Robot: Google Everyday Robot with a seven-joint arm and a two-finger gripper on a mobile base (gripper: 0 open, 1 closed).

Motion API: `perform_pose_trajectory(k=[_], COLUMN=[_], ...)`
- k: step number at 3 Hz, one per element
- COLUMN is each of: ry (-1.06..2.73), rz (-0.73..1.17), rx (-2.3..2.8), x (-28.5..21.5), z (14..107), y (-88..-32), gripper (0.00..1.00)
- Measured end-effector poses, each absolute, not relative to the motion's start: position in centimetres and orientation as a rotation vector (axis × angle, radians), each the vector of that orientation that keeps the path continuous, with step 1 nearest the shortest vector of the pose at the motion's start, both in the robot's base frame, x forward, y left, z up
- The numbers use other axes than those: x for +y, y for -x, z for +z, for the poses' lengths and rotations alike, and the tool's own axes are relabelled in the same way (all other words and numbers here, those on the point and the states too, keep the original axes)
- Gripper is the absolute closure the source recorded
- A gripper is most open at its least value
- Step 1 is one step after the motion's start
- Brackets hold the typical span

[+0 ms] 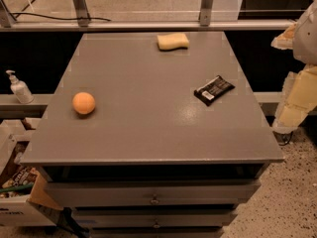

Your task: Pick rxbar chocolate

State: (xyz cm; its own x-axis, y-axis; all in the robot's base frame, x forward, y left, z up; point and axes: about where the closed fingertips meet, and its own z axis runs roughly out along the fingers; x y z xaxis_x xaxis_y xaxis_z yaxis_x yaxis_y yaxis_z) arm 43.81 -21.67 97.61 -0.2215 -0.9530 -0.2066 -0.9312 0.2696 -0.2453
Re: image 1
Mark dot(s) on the black rxbar chocolate wrapper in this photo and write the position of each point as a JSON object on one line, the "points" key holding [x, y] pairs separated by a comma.
{"points": [[212, 90]]}

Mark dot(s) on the metal drawer knob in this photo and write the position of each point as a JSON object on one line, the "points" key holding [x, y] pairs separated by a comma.
{"points": [[154, 200], [156, 225]]}

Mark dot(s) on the yellow foam padded gripper finger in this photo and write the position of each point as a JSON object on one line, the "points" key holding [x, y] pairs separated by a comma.
{"points": [[298, 99]]}

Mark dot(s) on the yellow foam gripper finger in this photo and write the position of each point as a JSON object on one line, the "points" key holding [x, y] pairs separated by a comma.
{"points": [[284, 41]]}

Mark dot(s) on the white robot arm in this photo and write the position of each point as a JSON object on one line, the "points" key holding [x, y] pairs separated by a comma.
{"points": [[305, 37]]}

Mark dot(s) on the white pump dispenser bottle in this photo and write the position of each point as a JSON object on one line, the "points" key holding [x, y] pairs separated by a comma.
{"points": [[20, 88]]}

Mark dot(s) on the orange fruit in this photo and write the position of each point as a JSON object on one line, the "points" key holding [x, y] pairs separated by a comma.
{"points": [[83, 103]]}

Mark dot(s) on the metal drawer knob upper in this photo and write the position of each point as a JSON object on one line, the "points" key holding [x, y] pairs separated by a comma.
{"points": [[154, 200]]}

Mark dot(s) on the metal drawer knob lower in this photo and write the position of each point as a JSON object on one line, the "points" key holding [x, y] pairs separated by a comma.
{"points": [[156, 225]]}

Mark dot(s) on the yellow sponge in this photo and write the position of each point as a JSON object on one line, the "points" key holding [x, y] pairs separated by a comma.
{"points": [[172, 41]]}

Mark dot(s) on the white storage bin with items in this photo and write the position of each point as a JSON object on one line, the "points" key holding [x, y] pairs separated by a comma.
{"points": [[23, 201]]}

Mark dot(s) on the grey drawer cabinet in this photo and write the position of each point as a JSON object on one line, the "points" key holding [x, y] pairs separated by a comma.
{"points": [[149, 134]]}

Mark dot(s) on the metal railing frame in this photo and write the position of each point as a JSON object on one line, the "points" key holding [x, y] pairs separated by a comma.
{"points": [[148, 15]]}

